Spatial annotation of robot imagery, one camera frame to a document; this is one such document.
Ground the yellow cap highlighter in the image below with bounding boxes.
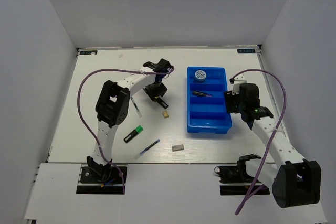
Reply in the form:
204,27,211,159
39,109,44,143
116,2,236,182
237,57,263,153
155,97,169,109

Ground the beige small eraser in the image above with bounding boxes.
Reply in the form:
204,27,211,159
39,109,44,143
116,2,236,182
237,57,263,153
162,111,169,119

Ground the white green pen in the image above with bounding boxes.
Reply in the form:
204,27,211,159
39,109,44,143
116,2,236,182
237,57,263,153
130,97,142,118

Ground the purple cap highlighter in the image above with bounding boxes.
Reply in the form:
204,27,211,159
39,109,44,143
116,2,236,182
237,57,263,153
192,90,212,97

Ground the green cap highlighter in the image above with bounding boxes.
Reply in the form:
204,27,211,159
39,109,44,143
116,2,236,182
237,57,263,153
123,125,143,143

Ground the round blue tape roll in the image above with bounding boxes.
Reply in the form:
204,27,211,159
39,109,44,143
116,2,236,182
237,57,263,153
194,69,207,83

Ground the grey rectangular eraser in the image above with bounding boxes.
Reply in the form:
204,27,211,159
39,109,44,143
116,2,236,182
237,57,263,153
172,144,184,152

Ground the blue clear pen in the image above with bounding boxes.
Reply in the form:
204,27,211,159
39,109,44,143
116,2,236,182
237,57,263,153
134,139,160,160

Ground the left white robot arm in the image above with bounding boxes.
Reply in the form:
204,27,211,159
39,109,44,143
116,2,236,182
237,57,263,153
85,59,174,182

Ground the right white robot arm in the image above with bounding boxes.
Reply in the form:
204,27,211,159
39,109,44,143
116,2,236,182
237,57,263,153
224,81,321,208

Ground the blue compartment tray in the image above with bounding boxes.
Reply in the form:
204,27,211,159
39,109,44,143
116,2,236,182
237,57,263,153
186,67,232,134

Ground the right corner label sticker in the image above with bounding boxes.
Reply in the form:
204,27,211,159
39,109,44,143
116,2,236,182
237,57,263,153
237,48,256,54

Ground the corner label sticker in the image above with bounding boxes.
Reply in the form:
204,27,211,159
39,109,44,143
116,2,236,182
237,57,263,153
237,48,256,54
79,50,98,55

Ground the left corner label sticker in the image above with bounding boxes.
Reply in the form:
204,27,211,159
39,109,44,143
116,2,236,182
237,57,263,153
79,50,98,55

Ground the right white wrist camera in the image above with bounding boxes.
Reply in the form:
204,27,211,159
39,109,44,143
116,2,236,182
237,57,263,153
229,74,247,95

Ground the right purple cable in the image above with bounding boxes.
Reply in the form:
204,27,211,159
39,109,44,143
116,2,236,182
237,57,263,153
234,68,287,216

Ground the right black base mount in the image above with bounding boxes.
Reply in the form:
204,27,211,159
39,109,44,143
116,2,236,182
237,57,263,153
214,165,254,196

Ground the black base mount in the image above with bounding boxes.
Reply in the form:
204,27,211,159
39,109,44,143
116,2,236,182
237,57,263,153
76,166,124,195
214,165,254,196

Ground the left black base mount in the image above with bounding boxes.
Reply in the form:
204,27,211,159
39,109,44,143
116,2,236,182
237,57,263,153
76,166,124,195

